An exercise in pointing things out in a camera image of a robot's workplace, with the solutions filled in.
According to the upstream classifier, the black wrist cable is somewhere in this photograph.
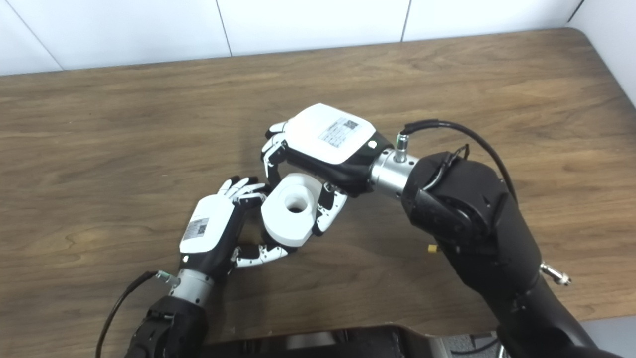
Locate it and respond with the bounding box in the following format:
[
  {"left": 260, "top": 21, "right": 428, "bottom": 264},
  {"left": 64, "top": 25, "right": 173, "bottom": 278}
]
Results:
[
  {"left": 400, "top": 119, "right": 518, "bottom": 202},
  {"left": 95, "top": 271, "right": 167, "bottom": 358}
]

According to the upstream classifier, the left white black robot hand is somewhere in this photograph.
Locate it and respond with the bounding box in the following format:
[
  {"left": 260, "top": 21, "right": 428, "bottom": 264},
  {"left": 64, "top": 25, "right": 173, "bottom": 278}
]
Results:
[{"left": 179, "top": 177, "right": 299, "bottom": 281}]

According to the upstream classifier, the black robot torso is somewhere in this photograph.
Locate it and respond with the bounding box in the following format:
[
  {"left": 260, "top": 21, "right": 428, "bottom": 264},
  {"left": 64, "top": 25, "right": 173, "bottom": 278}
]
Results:
[{"left": 204, "top": 324, "right": 502, "bottom": 358}]

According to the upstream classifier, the round white plastic piece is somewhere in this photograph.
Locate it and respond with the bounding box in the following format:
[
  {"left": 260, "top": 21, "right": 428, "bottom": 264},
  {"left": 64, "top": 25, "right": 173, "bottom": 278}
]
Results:
[{"left": 261, "top": 173, "right": 323, "bottom": 248}]

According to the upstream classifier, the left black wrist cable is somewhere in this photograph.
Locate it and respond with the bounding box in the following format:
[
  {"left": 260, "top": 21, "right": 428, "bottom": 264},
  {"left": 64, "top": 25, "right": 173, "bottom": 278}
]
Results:
[{"left": 95, "top": 271, "right": 167, "bottom": 358}]

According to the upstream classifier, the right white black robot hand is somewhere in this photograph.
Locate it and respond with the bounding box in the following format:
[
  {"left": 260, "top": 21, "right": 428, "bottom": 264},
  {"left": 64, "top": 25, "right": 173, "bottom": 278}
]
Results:
[{"left": 261, "top": 103, "right": 394, "bottom": 237}]

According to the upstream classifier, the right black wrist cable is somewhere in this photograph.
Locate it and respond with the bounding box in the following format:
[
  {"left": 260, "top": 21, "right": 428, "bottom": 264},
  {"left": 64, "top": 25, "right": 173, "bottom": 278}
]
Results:
[{"left": 400, "top": 119, "right": 518, "bottom": 202}]

